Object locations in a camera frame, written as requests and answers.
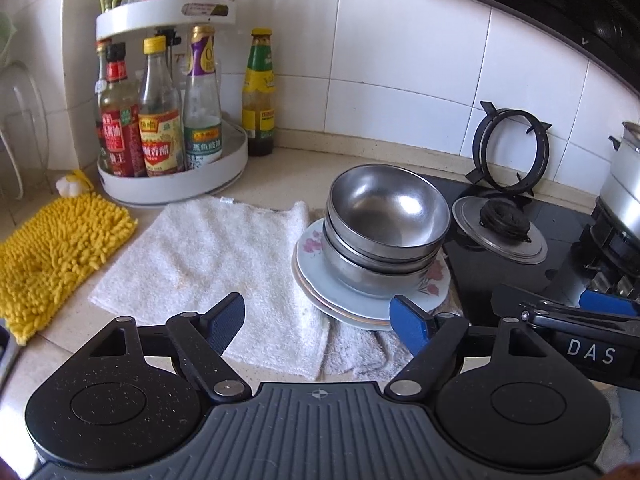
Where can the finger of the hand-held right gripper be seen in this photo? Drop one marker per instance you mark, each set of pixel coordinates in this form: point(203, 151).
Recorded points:
point(610, 302)
point(520, 302)

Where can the purple label clear bottle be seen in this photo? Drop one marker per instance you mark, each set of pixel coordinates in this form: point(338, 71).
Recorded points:
point(202, 105)

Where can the clear plastic holder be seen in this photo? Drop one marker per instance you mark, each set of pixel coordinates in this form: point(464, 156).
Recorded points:
point(25, 125)

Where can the black pan support under pot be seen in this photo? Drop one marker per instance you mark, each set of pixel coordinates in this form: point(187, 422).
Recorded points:
point(610, 245)

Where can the yellow chenille cloth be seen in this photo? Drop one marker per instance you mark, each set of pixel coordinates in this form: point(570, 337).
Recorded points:
point(60, 250)

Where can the black gas stove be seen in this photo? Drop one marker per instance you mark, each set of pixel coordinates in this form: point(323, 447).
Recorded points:
point(475, 275)

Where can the green yellow label sauce bottle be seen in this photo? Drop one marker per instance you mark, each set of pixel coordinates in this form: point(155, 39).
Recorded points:
point(259, 85)

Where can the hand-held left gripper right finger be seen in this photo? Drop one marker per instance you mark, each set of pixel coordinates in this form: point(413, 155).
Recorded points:
point(410, 325)

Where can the red label sauce bottle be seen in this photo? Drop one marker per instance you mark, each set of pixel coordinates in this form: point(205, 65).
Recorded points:
point(120, 135)

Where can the steel pot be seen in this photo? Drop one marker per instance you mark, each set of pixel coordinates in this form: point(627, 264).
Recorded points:
point(625, 185)

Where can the yellow cap vinegar bottle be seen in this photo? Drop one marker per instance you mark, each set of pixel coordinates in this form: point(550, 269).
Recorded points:
point(160, 145)

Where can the white towel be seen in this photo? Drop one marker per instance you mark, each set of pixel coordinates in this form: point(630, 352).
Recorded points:
point(200, 260)

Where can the stainless steel bowl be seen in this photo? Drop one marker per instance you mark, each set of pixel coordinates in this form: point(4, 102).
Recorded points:
point(360, 280)
point(390, 210)
point(340, 252)

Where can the small white yellow object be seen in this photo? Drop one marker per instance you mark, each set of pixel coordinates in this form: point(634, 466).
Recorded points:
point(72, 184)

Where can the grey towel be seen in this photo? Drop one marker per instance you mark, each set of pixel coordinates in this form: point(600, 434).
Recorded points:
point(360, 355)

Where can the white two-tier rotating rack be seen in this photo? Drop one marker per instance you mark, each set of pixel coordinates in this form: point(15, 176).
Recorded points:
point(150, 15)

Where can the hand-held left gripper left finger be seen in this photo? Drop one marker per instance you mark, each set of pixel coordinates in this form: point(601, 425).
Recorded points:
point(225, 322)

